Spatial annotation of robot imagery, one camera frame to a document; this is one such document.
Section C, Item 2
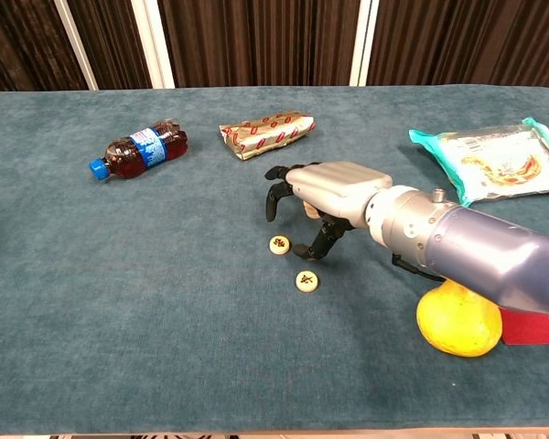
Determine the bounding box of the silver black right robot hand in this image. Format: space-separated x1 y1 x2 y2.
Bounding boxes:
264 160 393 262

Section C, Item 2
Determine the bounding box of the gold red snack packet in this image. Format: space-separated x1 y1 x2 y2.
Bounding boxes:
218 109 317 162

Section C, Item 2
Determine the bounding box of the teal edged food package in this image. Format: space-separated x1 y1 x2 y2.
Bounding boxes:
408 116 549 210

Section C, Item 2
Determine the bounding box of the dark brown curtain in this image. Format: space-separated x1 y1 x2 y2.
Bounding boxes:
0 0 549 92

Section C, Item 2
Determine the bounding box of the yellow pear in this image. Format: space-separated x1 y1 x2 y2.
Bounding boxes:
415 279 503 358

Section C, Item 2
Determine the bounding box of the cola bottle with blue label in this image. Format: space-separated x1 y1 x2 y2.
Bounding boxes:
88 118 189 182

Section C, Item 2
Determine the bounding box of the teal velvet tablecloth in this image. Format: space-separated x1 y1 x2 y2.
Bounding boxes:
0 85 549 435

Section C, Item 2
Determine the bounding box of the red envelope with gold seal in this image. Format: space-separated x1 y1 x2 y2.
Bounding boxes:
498 306 549 347

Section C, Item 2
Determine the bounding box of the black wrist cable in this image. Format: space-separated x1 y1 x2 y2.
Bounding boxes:
391 253 446 282

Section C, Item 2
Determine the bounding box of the wide white screen post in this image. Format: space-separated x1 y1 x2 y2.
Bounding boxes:
130 0 177 90
349 0 380 88

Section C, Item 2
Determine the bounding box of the thin white screen post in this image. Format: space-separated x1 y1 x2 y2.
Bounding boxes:
53 0 100 91

